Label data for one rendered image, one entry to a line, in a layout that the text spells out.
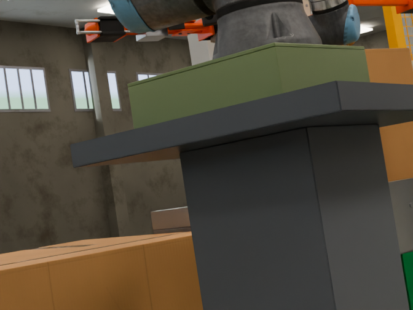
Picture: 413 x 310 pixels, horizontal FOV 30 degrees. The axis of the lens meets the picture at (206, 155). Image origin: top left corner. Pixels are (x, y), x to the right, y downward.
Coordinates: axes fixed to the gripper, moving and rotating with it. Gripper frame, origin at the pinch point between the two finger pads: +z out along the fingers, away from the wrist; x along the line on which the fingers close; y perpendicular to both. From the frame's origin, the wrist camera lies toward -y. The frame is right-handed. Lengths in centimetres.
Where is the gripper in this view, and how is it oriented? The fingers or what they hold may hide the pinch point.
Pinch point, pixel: (209, 27)
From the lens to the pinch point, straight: 225.6
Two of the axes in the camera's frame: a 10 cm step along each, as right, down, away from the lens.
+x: -1.5, -9.9, 0.6
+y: 8.5, -1.0, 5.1
